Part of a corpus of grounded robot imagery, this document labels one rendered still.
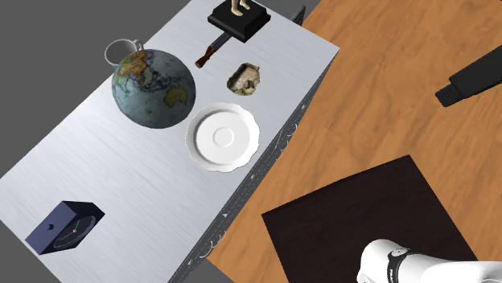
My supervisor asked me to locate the brown and black handled tool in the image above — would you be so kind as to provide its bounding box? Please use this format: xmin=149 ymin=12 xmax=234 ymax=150
xmin=195 ymin=32 xmax=232 ymax=69

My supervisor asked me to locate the white mug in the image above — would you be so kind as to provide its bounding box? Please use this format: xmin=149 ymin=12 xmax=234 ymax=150
xmin=104 ymin=38 xmax=145 ymax=68

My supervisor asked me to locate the beige figure on black base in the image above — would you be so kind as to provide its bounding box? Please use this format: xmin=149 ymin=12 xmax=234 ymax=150
xmin=207 ymin=0 xmax=272 ymax=43

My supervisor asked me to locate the dark blue box clock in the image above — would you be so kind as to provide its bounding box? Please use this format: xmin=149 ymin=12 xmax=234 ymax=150
xmin=24 ymin=200 xmax=106 ymax=256

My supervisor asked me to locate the world globe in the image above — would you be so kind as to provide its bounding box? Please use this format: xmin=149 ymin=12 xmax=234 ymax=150
xmin=111 ymin=48 xmax=197 ymax=129

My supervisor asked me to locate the white scalloped plate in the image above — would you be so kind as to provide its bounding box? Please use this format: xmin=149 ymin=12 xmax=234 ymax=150
xmin=184 ymin=102 xmax=261 ymax=174

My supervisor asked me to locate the beige stone-like lump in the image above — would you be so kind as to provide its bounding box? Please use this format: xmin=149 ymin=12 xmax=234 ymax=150
xmin=226 ymin=62 xmax=261 ymax=97

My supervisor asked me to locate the silver-topped dark chest of drawers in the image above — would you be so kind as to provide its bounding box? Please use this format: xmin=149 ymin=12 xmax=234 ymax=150
xmin=0 ymin=0 xmax=340 ymax=283

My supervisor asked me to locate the dark robot stand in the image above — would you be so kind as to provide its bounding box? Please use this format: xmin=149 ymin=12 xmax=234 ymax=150
xmin=261 ymin=154 xmax=479 ymax=283

